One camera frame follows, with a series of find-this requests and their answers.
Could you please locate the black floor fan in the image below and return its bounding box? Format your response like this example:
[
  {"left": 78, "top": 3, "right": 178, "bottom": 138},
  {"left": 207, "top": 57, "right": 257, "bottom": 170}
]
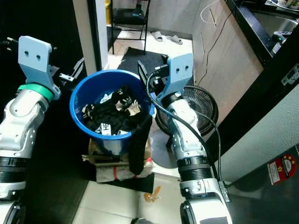
[{"left": 151, "top": 85, "right": 219, "bottom": 169}]

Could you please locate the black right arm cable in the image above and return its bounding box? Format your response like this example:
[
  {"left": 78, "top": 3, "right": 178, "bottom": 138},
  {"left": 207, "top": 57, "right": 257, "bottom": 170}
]
[{"left": 145, "top": 69, "right": 226, "bottom": 187}]

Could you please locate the red warning sticker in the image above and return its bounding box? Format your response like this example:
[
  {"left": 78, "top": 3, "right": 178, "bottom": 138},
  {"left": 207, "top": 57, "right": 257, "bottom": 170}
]
[{"left": 267, "top": 154, "right": 298, "bottom": 186}]

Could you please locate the light blue right wrist camera mount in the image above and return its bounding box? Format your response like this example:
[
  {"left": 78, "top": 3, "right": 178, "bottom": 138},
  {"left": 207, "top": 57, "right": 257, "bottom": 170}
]
[{"left": 163, "top": 53, "right": 195, "bottom": 99}]

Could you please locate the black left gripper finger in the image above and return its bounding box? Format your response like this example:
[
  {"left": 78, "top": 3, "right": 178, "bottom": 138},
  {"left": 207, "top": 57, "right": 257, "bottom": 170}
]
[{"left": 71, "top": 57, "right": 85, "bottom": 81}]

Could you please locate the orange plastic wrapper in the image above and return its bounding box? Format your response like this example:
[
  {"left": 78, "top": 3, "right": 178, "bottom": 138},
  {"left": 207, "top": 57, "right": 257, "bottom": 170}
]
[{"left": 143, "top": 186, "right": 162, "bottom": 203}]

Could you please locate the blue plastic bucket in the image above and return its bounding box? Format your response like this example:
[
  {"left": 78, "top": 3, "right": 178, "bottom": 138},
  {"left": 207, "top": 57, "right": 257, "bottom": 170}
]
[{"left": 69, "top": 70, "right": 156, "bottom": 156}]

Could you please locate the steel kitchen sink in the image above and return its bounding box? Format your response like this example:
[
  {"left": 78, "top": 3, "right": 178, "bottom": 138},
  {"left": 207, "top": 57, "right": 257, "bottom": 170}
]
[{"left": 251, "top": 8, "right": 299, "bottom": 49}]

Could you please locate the brown wooden cabinet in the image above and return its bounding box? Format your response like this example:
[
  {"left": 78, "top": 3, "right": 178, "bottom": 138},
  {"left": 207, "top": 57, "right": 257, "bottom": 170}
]
[{"left": 192, "top": 0, "right": 265, "bottom": 126}]

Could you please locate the thin black wall cable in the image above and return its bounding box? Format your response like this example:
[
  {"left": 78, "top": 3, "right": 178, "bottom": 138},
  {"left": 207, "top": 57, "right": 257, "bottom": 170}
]
[{"left": 195, "top": 12, "right": 234, "bottom": 88}]

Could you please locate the long plain black cloth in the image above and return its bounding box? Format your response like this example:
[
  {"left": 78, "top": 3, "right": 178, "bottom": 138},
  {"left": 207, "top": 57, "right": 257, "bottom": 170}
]
[{"left": 127, "top": 113, "right": 154, "bottom": 175}]

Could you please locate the black countertop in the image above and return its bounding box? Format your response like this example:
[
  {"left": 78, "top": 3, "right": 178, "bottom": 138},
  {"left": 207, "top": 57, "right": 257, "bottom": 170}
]
[{"left": 225, "top": 0, "right": 299, "bottom": 67}]

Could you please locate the grey appliance housing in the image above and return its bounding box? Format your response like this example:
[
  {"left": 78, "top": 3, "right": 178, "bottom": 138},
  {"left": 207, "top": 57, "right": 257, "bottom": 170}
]
[{"left": 216, "top": 85, "right": 299, "bottom": 183}]

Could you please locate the white door frame post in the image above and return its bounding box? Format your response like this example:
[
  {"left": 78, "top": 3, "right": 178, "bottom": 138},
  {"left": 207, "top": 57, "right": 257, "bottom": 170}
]
[{"left": 72, "top": 0, "right": 109, "bottom": 74}]

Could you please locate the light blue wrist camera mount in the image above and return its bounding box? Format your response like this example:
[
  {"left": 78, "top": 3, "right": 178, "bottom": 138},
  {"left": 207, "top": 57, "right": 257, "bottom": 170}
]
[
  {"left": 18, "top": 36, "right": 62, "bottom": 92},
  {"left": 163, "top": 53, "right": 195, "bottom": 99}
]

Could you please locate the black metal chair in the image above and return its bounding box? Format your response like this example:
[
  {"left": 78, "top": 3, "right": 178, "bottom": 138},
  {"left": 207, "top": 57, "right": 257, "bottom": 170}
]
[{"left": 109, "top": 0, "right": 151, "bottom": 55}]

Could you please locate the grey slipper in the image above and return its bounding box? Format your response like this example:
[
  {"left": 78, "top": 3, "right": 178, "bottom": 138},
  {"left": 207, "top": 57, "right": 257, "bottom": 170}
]
[
  {"left": 151, "top": 31, "right": 164, "bottom": 42},
  {"left": 165, "top": 35, "right": 183, "bottom": 45}
]

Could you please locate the light blue left wrist camera mount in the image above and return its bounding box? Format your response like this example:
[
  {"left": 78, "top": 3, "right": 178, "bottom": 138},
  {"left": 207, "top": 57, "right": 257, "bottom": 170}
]
[{"left": 18, "top": 36, "right": 62, "bottom": 92}]

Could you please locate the white looped cable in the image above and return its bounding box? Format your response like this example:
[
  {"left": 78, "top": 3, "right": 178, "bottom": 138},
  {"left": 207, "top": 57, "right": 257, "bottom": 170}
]
[{"left": 199, "top": 0, "right": 223, "bottom": 25}]

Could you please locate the worn cardboard box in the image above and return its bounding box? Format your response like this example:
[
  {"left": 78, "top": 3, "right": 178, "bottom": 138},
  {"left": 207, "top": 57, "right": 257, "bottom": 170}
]
[{"left": 82, "top": 138, "right": 154, "bottom": 182}]

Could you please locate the black garment with white print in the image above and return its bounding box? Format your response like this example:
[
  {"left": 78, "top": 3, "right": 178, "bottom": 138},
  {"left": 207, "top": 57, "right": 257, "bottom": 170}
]
[{"left": 80, "top": 86, "right": 145, "bottom": 136}]

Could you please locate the black floor mat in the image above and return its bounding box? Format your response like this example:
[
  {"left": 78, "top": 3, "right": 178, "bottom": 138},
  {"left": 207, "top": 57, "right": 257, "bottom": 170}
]
[{"left": 116, "top": 47, "right": 169, "bottom": 77}]

